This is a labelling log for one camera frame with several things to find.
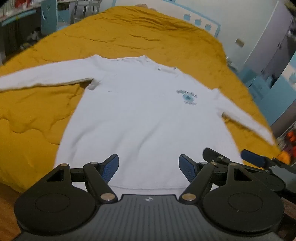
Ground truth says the blue cubby shelf cabinet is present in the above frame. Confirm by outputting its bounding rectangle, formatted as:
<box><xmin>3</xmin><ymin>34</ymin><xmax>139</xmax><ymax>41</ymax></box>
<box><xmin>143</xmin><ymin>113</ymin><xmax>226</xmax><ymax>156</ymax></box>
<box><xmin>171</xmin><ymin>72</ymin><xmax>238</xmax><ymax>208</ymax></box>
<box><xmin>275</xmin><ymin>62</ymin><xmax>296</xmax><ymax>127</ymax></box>
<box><xmin>0</xmin><ymin>0</ymin><xmax>57</xmax><ymax>61</ymax></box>

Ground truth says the mustard yellow blanket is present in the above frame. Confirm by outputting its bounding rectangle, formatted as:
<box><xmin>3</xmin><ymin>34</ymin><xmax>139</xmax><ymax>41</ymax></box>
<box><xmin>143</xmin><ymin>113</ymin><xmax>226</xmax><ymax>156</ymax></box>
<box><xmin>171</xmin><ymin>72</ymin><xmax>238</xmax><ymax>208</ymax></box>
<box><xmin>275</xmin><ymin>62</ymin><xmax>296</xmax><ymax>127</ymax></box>
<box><xmin>0</xmin><ymin>6</ymin><xmax>287</xmax><ymax>193</ymax></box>

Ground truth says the grey chair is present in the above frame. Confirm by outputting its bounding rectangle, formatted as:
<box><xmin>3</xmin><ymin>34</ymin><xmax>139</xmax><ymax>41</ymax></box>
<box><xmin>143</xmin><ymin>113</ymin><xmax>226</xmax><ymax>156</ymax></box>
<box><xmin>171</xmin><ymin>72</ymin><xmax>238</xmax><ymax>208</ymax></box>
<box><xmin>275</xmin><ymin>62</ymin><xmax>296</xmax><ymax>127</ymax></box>
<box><xmin>71</xmin><ymin>0</ymin><xmax>100</xmax><ymax>23</ymax></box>

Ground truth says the white wardrobe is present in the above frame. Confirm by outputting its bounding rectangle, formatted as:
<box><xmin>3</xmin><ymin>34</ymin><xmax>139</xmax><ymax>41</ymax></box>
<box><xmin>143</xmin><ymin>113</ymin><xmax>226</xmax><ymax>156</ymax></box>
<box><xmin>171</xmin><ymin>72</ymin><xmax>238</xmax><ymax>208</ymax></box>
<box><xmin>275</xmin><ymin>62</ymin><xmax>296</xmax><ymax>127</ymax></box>
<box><xmin>245</xmin><ymin>0</ymin><xmax>296</xmax><ymax>90</ymax></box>

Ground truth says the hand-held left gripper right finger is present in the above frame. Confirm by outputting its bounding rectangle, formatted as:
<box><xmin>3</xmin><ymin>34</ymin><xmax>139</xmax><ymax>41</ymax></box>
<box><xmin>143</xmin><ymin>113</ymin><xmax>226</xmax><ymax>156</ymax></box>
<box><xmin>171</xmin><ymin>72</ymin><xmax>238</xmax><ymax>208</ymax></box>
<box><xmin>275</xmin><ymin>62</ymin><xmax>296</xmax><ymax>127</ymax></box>
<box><xmin>179</xmin><ymin>154</ymin><xmax>253</xmax><ymax>202</ymax></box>

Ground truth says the white wall panel blue border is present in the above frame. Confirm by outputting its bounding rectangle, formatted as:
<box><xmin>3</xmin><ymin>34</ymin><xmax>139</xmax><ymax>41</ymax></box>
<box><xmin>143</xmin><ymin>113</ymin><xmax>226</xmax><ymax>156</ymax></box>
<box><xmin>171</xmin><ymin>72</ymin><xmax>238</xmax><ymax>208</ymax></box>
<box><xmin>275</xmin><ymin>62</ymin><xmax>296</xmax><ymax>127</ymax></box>
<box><xmin>162</xmin><ymin>0</ymin><xmax>222</xmax><ymax>38</ymax></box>

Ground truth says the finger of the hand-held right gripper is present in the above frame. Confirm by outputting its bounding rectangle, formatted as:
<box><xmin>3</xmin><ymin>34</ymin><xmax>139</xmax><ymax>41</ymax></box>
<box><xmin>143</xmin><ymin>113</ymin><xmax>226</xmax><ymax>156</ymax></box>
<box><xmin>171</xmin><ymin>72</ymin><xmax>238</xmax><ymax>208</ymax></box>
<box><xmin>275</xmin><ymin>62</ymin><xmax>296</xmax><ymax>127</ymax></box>
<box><xmin>203</xmin><ymin>147</ymin><xmax>232</xmax><ymax>165</ymax></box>
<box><xmin>240</xmin><ymin>149</ymin><xmax>282</xmax><ymax>169</ymax></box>

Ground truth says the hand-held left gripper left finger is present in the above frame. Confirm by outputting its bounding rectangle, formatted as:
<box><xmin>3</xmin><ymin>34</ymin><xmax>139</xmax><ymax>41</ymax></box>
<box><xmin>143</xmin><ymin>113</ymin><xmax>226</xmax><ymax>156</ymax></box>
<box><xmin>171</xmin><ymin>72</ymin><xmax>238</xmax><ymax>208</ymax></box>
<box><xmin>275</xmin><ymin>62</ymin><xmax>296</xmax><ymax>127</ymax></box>
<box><xmin>45</xmin><ymin>154</ymin><xmax>120</xmax><ymax>203</ymax></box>

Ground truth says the orange round object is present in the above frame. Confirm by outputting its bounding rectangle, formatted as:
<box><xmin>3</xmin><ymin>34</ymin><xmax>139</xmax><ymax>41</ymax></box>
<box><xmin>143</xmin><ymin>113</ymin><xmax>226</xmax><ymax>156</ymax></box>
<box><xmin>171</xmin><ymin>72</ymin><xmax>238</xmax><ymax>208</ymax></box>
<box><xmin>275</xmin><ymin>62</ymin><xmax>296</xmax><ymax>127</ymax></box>
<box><xmin>277</xmin><ymin>152</ymin><xmax>291</xmax><ymax>165</ymax></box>

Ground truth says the white long-sleeved shirt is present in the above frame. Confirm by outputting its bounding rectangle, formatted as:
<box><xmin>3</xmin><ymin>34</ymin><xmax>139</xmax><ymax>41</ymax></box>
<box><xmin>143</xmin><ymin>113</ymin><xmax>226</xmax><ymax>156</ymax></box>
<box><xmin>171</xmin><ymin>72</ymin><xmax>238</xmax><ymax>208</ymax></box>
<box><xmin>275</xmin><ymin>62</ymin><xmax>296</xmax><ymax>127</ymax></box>
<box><xmin>0</xmin><ymin>54</ymin><xmax>277</xmax><ymax>195</ymax></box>

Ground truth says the blue low cabinet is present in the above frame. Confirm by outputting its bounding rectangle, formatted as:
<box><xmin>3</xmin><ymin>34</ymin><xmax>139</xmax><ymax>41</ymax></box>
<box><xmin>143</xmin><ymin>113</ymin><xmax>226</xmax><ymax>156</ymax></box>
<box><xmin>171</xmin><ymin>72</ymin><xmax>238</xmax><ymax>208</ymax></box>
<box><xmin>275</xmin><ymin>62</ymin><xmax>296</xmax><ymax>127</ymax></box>
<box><xmin>240</xmin><ymin>63</ymin><xmax>296</xmax><ymax>127</ymax></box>

